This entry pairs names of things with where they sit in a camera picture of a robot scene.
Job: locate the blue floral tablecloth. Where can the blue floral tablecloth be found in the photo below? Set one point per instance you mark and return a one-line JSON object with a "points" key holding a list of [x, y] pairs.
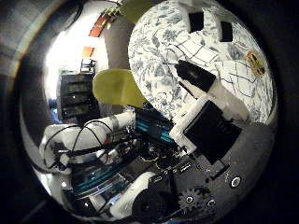
{"points": [[149, 62]]}

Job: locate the small black frame stand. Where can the small black frame stand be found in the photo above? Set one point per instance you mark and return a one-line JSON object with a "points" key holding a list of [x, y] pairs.
{"points": [[88, 66]]}

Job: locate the yellow and black fixture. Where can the yellow and black fixture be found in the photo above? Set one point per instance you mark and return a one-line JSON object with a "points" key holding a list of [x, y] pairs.
{"points": [[113, 12]]}

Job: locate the yellow-green chair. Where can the yellow-green chair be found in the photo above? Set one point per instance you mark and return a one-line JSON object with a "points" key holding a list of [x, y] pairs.
{"points": [[116, 87], [137, 9]]}

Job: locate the large orange wall board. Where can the large orange wall board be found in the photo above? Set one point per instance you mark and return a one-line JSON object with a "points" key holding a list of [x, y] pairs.
{"points": [[98, 26]]}

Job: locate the black drawer shelf unit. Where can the black drawer shelf unit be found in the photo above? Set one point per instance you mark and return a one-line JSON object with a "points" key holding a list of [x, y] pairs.
{"points": [[76, 96]]}

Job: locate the white checked cloth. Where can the white checked cloth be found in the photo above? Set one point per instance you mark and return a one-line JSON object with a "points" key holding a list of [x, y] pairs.
{"points": [[199, 51]]}

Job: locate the small orange wall board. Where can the small orange wall board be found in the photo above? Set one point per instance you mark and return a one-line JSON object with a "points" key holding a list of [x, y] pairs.
{"points": [[88, 51]]}

